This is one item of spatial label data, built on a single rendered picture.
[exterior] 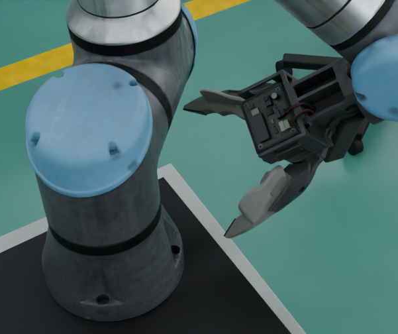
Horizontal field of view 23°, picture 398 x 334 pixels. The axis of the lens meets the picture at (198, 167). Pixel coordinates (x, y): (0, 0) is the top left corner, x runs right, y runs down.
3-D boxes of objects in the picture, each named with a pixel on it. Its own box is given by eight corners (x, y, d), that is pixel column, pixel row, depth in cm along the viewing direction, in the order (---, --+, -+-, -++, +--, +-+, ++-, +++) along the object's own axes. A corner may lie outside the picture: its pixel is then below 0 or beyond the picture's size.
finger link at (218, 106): (170, 71, 100) (248, 85, 95) (197, 85, 105) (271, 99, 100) (162, 99, 100) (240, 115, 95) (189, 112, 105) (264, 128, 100)
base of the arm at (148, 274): (17, 261, 105) (-1, 200, 98) (126, 191, 111) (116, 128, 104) (100, 347, 97) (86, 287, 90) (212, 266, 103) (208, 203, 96)
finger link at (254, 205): (203, 230, 95) (251, 150, 94) (230, 237, 100) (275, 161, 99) (226, 247, 93) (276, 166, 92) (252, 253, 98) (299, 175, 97)
